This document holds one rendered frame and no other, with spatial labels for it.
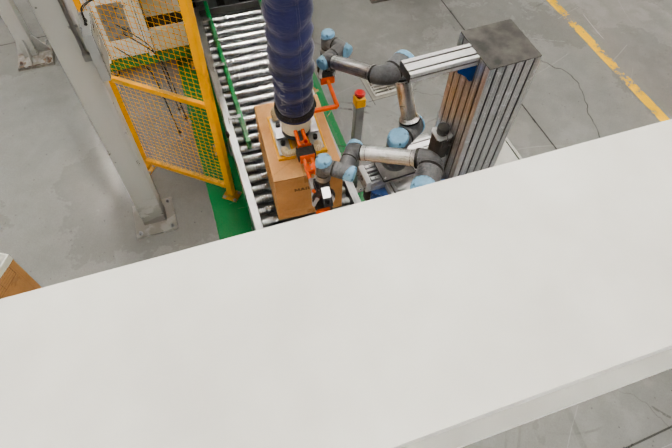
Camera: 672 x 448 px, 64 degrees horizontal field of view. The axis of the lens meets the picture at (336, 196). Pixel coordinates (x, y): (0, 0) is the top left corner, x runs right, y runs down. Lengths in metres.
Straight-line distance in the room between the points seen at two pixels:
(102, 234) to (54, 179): 0.70
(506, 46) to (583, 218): 2.17
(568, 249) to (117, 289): 0.19
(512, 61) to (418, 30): 3.37
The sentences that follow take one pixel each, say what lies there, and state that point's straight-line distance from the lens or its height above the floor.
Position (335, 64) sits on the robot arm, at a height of 1.54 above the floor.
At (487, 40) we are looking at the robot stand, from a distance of 2.43.
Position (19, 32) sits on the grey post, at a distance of 5.69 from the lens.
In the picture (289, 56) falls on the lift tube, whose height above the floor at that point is 1.76.
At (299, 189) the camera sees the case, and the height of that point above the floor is 0.95.
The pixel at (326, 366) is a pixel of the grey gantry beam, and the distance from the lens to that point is 0.21.
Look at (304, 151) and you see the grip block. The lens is 2.95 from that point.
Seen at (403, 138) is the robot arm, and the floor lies 1.27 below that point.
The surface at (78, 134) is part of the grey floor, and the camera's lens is 5.04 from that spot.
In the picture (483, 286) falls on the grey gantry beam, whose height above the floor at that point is 3.32.
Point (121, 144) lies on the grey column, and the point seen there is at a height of 0.93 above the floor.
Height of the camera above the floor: 3.53
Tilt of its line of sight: 56 degrees down
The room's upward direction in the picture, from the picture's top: 2 degrees clockwise
